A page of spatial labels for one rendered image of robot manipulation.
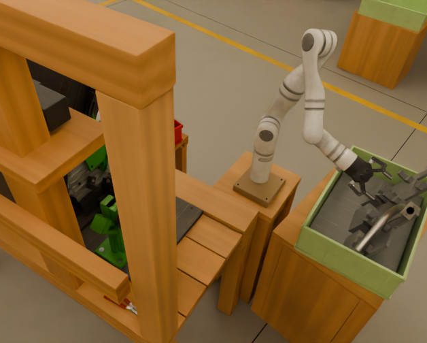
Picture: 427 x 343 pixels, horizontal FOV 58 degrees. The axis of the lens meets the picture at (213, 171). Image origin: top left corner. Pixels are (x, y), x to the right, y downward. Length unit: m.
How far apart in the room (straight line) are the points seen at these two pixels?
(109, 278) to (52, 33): 0.65
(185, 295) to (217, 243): 0.25
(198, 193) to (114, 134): 1.09
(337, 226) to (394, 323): 1.03
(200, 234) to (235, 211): 0.19
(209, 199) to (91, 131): 0.79
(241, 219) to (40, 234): 0.82
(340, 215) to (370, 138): 2.00
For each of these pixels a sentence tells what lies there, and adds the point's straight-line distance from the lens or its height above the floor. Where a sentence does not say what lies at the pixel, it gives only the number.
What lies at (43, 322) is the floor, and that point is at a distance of 2.53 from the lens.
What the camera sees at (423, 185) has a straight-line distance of 1.73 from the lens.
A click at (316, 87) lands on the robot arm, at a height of 1.47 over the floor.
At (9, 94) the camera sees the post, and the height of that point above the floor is 1.71.
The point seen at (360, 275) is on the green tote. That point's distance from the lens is 1.70.
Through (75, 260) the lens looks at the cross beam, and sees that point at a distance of 1.13.
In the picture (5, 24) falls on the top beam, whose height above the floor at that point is 1.90.
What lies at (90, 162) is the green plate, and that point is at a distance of 1.61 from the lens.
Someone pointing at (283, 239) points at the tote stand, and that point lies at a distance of 1.77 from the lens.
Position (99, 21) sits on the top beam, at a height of 1.94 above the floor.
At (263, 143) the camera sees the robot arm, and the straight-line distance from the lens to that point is 1.66.
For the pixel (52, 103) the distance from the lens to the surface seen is 1.03.
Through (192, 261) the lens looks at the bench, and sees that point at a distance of 1.55.
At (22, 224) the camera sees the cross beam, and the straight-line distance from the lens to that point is 1.25.
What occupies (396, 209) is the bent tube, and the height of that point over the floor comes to 1.11.
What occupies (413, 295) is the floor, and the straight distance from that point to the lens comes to 2.85.
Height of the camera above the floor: 2.20
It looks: 45 degrees down
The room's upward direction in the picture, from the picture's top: 5 degrees clockwise
